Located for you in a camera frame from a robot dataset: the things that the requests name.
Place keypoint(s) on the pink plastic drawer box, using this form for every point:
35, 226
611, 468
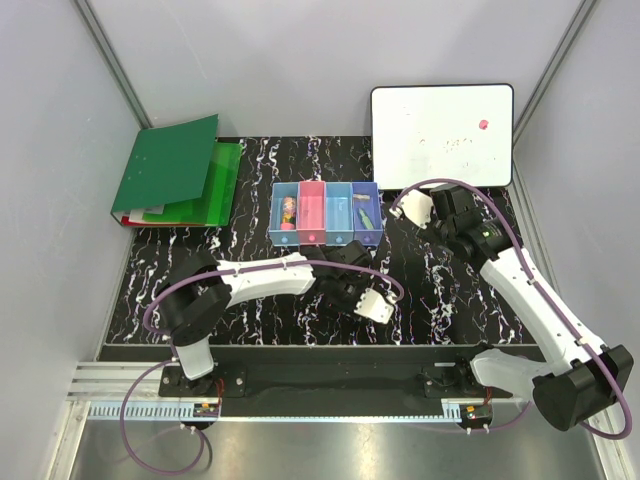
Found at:
311, 212

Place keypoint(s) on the white whiteboard black frame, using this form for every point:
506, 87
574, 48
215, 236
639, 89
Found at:
428, 132

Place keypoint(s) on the light blue end drawer box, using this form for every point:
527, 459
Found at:
278, 237

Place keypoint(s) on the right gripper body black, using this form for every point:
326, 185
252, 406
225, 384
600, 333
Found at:
439, 229

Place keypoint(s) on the green transparent plastic folder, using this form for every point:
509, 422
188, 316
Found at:
220, 184

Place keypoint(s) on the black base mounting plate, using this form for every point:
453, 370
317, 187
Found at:
332, 383

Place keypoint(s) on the green ring binder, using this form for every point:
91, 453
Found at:
166, 165

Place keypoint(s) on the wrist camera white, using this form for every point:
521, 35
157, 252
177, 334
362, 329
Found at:
375, 307
415, 207

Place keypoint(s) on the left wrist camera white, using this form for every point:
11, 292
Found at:
375, 307

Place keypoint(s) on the purple plastic drawer box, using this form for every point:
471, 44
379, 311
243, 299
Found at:
370, 238

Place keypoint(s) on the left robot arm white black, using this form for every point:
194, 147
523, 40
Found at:
191, 313

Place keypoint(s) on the pink crayon tube case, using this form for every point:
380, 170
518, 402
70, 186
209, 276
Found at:
288, 213

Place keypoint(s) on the red folder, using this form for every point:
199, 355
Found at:
134, 218

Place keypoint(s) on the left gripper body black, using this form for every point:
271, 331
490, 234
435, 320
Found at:
345, 297

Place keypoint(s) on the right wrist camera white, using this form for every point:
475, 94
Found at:
415, 207

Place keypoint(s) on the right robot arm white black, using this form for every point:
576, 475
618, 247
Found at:
580, 375

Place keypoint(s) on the green stapler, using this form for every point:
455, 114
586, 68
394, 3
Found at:
365, 220

